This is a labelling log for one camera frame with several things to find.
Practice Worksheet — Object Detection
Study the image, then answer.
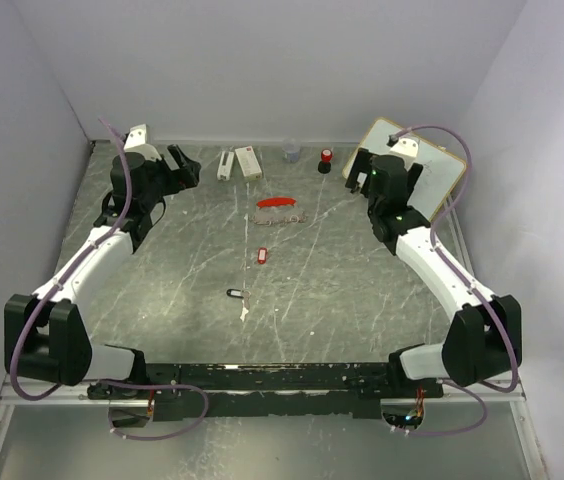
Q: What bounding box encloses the red handle keyring chain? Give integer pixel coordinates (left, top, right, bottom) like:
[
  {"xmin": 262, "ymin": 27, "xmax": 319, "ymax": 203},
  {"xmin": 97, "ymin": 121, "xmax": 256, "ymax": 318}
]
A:
[{"xmin": 250, "ymin": 196, "xmax": 308, "ymax": 227}]

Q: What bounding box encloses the red key tag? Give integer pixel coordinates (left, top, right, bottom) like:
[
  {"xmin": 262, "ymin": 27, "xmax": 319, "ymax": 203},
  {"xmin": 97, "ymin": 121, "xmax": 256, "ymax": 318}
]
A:
[{"xmin": 257, "ymin": 247, "xmax": 268, "ymax": 264}]

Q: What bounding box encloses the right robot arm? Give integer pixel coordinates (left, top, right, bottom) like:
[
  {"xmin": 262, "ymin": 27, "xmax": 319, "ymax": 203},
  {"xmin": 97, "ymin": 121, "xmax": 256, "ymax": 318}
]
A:
[{"xmin": 346, "ymin": 148, "xmax": 522, "ymax": 398}]

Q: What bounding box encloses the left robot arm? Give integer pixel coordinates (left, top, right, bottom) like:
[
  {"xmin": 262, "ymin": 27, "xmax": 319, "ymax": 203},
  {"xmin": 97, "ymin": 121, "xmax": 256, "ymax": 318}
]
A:
[{"xmin": 4, "ymin": 145, "xmax": 201, "ymax": 399}]

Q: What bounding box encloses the white stapler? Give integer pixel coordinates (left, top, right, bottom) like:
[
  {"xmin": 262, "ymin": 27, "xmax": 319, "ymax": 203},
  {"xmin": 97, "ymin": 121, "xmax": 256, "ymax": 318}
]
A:
[{"xmin": 216, "ymin": 151, "xmax": 235, "ymax": 181}]

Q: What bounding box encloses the red black stamp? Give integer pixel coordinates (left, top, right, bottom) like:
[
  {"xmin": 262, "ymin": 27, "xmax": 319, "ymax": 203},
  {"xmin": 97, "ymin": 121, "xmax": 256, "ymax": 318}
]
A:
[{"xmin": 318, "ymin": 149, "xmax": 333, "ymax": 174}]

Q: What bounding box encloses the white staples box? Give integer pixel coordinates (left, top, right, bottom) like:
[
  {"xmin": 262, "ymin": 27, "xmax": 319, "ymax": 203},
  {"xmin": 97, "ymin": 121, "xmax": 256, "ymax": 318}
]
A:
[{"xmin": 234, "ymin": 146, "xmax": 263, "ymax": 182}]

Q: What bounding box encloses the clear paperclip jar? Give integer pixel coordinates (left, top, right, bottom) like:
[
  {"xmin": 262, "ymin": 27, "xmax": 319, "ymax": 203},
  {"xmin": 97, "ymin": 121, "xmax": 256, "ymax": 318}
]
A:
[{"xmin": 282, "ymin": 138, "xmax": 301, "ymax": 163}]

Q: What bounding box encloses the black key tag with key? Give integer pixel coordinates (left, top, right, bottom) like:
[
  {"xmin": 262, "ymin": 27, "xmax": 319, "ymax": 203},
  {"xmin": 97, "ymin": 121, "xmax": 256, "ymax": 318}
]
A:
[{"xmin": 226, "ymin": 289, "xmax": 250, "ymax": 309}]

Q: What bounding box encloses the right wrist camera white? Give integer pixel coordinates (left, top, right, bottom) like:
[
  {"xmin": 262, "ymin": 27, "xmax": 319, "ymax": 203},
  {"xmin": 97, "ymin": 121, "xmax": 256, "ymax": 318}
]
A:
[{"xmin": 387, "ymin": 135, "xmax": 419, "ymax": 163}]

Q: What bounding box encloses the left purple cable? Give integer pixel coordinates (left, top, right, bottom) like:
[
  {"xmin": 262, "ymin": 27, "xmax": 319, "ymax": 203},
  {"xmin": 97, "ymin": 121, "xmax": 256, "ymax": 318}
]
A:
[{"xmin": 4, "ymin": 116, "xmax": 209, "ymax": 441}]

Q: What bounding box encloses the small whiteboard wood frame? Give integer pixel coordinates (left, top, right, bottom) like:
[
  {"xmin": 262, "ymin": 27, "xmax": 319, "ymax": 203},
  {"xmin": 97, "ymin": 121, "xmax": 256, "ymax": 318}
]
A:
[{"xmin": 342, "ymin": 117, "xmax": 466, "ymax": 220}]

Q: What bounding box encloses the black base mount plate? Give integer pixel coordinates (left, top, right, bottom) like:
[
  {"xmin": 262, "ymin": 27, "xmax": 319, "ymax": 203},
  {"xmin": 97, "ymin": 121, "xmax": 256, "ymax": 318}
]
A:
[{"xmin": 87, "ymin": 362, "xmax": 443, "ymax": 421}]

